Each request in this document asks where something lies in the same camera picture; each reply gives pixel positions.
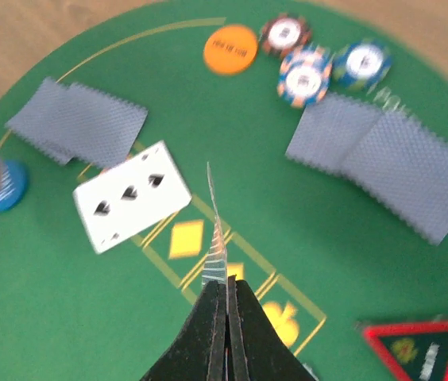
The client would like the blue small blind button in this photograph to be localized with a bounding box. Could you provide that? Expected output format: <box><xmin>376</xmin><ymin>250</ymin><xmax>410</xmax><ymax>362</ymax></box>
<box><xmin>0</xmin><ymin>160</ymin><xmax>29</xmax><ymax>213</ymax></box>

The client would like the round green poker mat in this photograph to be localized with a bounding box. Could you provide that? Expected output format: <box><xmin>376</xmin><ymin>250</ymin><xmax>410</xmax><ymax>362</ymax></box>
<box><xmin>0</xmin><ymin>1</ymin><xmax>448</xmax><ymax>380</ymax></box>

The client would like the three of spades card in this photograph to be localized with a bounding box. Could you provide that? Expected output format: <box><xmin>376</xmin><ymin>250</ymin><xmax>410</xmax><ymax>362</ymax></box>
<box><xmin>73</xmin><ymin>140</ymin><xmax>191</xmax><ymax>254</ymax></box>

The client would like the black red all-in triangle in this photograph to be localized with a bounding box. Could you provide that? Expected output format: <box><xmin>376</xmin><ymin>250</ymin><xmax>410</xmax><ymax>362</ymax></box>
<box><xmin>357</xmin><ymin>316</ymin><xmax>448</xmax><ymax>381</ymax></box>

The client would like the orange big blind button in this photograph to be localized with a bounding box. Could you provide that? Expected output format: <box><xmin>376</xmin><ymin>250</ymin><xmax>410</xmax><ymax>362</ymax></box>
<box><xmin>203</xmin><ymin>24</ymin><xmax>258</xmax><ymax>75</ymax></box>

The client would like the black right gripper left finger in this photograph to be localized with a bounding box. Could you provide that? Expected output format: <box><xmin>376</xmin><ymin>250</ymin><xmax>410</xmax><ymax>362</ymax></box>
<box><xmin>142</xmin><ymin>281</ymin><xmax>226</xmax><ymax>380</ymax></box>

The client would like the king of diamonds card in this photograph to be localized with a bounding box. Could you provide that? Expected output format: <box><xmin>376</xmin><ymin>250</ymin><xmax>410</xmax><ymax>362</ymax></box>
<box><xmin>199</xmin><ymin>160</ymin><xmax>230</xmax><ymax>285</ymax></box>

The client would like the dealt blue playing card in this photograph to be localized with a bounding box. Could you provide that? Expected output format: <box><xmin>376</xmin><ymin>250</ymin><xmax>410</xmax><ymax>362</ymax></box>
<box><xmin>285</xmin><ymin>93</ymin><xmax>383</xmax><ymax>175</ymax></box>

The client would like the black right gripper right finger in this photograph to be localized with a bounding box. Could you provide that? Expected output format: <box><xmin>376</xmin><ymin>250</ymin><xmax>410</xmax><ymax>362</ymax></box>
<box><xmin>228</xmin><ymin>275</ymin><xmax>317</xmax><ymax>380</ymax></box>

